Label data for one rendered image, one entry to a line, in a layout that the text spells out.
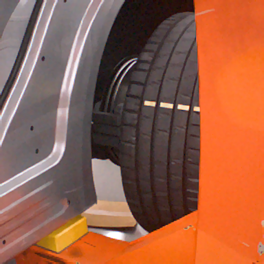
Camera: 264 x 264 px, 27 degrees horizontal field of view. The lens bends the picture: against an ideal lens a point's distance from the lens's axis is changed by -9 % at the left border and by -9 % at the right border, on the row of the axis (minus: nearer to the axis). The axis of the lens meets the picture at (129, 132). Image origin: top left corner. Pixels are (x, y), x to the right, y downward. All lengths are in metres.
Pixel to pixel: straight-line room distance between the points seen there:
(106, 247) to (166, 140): 0.29
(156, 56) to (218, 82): 0.46
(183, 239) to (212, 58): 0.38
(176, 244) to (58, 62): 0.47
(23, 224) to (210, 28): 0.59
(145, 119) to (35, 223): 0.35
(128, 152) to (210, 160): 0.40
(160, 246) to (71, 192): 0.28
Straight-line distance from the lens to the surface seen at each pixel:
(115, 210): 3.00
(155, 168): 1.34
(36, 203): 1.22
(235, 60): 0.92
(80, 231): 1.40
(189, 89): 1.30
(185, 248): 1.13
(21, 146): 1.20
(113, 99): 1.62
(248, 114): 0.94
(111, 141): 1.62
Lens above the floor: 1.39
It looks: 20 degrees down
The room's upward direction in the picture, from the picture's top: 3 degrees counter-clockwise
